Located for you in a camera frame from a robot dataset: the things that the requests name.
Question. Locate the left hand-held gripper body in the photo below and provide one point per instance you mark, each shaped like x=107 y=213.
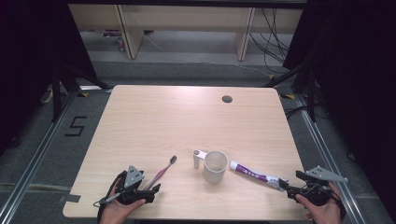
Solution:
x=133 y=177

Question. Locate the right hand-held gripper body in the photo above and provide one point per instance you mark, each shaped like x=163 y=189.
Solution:
x=317 y=183

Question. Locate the pink toothbrush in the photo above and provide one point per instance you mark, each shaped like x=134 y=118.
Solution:
x=162 y=172

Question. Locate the white and purple toothpaste tube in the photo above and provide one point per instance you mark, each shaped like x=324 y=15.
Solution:
x=249 y=171

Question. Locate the white cup with side holder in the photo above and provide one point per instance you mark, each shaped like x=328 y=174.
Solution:
x=214 y=172

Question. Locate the person's right hand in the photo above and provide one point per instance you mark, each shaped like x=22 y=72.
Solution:
x=325 y=213

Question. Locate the person's left hand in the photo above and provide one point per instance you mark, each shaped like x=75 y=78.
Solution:
x=116 y=213

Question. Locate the black metal stand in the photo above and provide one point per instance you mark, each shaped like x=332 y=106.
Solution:
x=308 y=87
x=59 y=90

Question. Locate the grey table grommet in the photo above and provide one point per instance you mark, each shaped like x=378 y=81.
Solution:
x=227 y=99

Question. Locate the black curtain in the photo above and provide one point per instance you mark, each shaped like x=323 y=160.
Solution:
x=28 y=56
x=358 y=77

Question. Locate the beige wooden desk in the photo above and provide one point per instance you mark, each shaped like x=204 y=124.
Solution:
x=186 y=18

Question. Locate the aluminium floor rail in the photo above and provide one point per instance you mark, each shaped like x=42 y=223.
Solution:
x=327 y=149
x=34 y=158

